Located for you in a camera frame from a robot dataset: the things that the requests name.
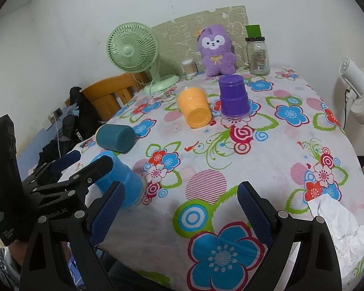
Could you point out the crumpled white tissue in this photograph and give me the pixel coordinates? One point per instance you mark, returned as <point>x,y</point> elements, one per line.
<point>342,227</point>

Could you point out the glass jar black lid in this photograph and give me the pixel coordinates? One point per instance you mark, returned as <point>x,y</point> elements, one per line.
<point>257,57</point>

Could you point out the white fan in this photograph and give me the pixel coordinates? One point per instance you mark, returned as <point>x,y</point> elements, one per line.
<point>362,97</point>

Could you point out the light blue cup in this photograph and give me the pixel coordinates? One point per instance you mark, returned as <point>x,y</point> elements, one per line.
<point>130,185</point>

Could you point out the wooden chair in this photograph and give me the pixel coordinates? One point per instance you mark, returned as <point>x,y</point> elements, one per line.
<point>109,91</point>

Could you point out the teal cup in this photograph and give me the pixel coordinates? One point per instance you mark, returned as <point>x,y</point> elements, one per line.
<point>116,138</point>

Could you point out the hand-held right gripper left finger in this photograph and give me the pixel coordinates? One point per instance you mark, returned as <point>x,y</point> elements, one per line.
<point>107,209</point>

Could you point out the wall socket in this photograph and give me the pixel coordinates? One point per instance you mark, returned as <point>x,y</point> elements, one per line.
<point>58,112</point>

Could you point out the green patterned foam mat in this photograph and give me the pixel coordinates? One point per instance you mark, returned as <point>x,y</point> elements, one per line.
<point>176,36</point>

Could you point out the green desk fan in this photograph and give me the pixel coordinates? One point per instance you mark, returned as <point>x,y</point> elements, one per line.
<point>129,50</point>

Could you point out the orange cup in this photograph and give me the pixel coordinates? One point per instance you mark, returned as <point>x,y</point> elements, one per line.
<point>195,109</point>

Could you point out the purple cup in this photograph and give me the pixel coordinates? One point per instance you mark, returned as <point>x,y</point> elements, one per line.
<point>233,97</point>

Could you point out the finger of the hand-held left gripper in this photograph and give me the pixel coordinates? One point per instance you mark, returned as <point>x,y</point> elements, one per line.
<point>68,159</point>
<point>94,169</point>

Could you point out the cotton swab container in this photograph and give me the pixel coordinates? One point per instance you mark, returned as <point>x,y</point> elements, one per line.
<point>189,68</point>

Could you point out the person's left forearm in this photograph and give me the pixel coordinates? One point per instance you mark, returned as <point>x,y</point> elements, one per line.
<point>15,253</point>

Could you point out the dark clothes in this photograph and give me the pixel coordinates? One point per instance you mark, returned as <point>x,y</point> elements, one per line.
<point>53,153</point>

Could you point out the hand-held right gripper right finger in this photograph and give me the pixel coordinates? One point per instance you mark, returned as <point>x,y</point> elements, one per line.
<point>253,209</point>

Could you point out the purple plush toy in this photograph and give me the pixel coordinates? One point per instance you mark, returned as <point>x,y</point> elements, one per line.
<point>216,57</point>

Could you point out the black bag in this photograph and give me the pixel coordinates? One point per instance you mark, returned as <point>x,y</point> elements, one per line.
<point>82,118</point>

